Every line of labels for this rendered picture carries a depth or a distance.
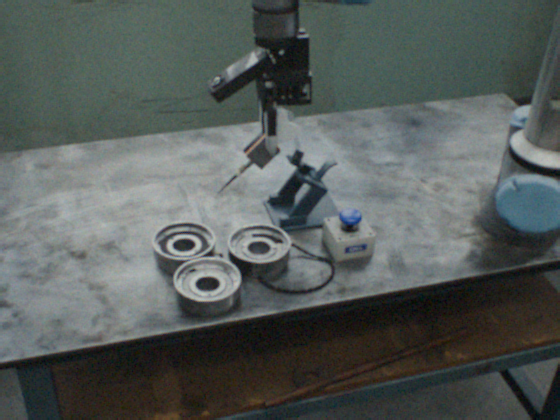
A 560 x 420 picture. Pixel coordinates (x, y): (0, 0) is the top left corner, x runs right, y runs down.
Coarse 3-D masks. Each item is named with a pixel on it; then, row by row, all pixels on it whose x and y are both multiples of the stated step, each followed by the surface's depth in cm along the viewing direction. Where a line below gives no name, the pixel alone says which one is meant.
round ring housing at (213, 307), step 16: (176, 272) 122; (208, 272) 125; (224, 272) 125; (176, 288) 120; (192, 288) 121; (208, 288) 125; (224, 288) 122; (240, 288) 122; (192, 304) 118; (208, 304) 118; (224, 304) 119
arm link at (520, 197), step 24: (552, 48) 108; (552, 72) 109; (552, 96) 110; (528, 120) 116; (552, 120) 112; (528, 144) 116; (552, 144) 114; (504, 168) 122; (528, 168) 116; (552, 168) 114; (504, 192) 118; (528, 192) 117; (552, 192) 115; (504, 216) 121; (528, 216) 120; (552, 216) 118
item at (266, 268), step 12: (240, 228) 133; (252, 228) 134; (264, 228) 134; (276, 228) 133; (228, 240) 130; (252, 240) 132; (264, 240) 132; (288, 240) 130; (228, 252) 129; (252, 252) 133; (264, 252) 133; (288, 252) 128; (240, 264) 127; (252, 264) 126; (264, 264) 126; (276, 264) 127; (252, 276) 128; (264, 276) 128
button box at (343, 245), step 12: (324, 228) 135; (336, 228) 133; (348, 228) 132; (360, 228) 133; (324, 240) 136; (336, 240) 130; (348, 240) 130; (360, 240) 131; (372, 240) 132; (336, 252) 131; (348, 252) 132; (360, 252) 132; (372, 252) 133
